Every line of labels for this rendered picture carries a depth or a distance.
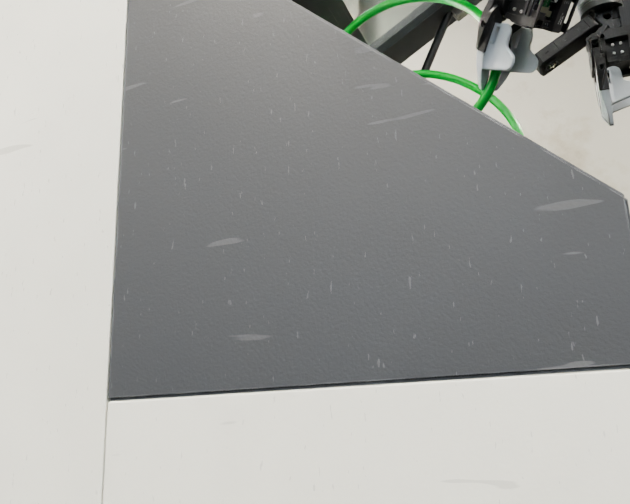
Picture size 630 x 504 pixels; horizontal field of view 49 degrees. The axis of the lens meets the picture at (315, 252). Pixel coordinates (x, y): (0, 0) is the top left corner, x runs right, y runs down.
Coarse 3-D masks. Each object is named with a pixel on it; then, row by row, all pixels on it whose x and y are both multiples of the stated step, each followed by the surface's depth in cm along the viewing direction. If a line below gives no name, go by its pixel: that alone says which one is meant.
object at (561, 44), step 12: (576, 24) 115; (588, 24) 114; (564, 36) 115; (576, 36) 114; (552, 48) 115; (564, 48) 115; (576, 48) 117; (540, 60) 116; (552, 60) 116; (564, 60) 118; (540, 72) 118
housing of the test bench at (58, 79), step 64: (0, 0) 104; (64, 0) 99; (128, 0) 95; (0, 64) 101; (64, 64) 96; (0, 128) 98; (64, 128) 93; (0, 192) 94; (64, 192) 90; (0, 256) 92; (64, 256) 88; (0, 320) 89; (64, 320) 85; (0, 384) 86; (64, 384) 83; (0, 448) 84; (64, 448) 80
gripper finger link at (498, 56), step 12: (504, 24) 90; (492, 36) 91; (504, 36) 91; (492, 48) 92; (504, 48) 91; (480, 60) 93; (492, 60) 92; (504, 60) 91; (480, 72) 94; (480, 84) 95
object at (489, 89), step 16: (400, 0) 109; (416, 0) 107; (432, 0) 105; (448, 0) 102; (464, 0) 101; (368, 16) 114; (480, 16) 98; (352, 32) 117; (496, 80) 95; (480, 96) 95
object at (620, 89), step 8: (608, 72) 112; (616, 72) 111; (608, 80) 110; (616, 80) 110; (624, 80) 110; (616, 88) 110; (624, 88) 110; (600, 96) 110; (608, 96) 110; (616, 96) 110; (624, 96) 109; (600, 104) 112; (608, 104) 110; (608, 112) 110; (608, 120) 111
